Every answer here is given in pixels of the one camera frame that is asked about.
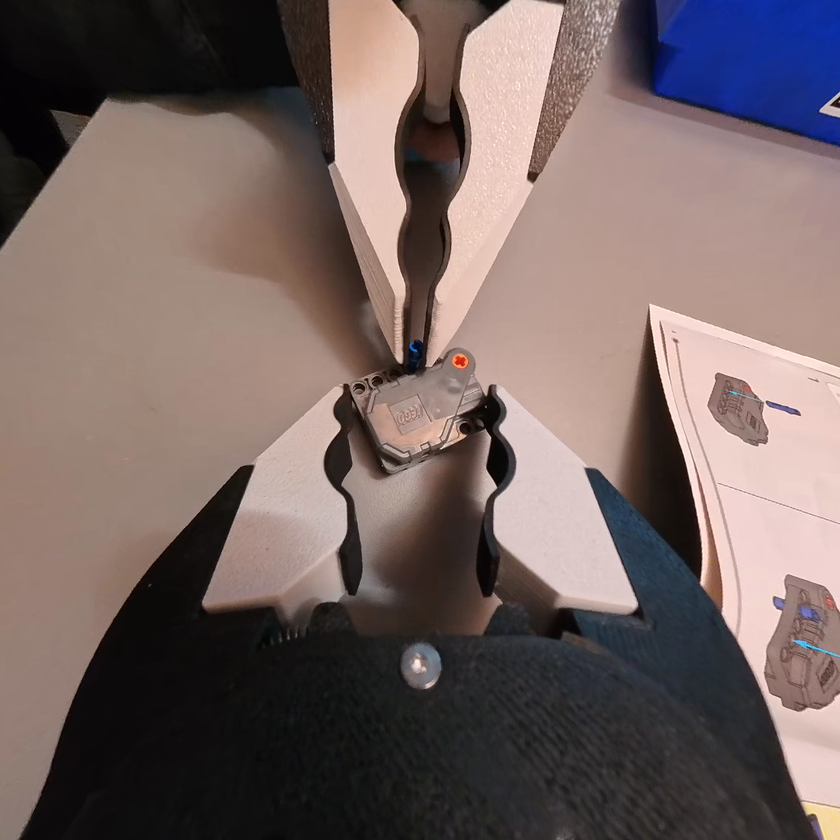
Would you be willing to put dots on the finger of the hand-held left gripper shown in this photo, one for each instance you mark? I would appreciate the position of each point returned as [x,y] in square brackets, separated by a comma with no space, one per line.
[364,131]
[499,131]

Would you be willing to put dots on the white instruction booklet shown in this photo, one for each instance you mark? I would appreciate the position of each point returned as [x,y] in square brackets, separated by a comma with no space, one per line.
[774,499]

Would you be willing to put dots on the small blue connector pin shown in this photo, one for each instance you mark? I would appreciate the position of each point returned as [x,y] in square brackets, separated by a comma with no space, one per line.
[414,354]

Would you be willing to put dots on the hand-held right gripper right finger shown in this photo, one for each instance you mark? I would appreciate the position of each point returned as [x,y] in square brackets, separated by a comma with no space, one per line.
[558,525]

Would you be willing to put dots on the yellow printed paper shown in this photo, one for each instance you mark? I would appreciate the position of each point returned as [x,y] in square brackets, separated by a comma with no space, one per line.
[827,823]

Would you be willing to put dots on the grey toy motor block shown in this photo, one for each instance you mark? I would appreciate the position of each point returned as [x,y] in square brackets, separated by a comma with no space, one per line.
[413,420]

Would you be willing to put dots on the blue cardboard box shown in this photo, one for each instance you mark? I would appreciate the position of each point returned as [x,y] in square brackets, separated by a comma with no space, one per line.
[741,59]

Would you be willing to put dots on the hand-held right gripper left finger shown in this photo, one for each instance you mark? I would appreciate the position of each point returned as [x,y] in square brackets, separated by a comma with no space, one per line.
[275,525]

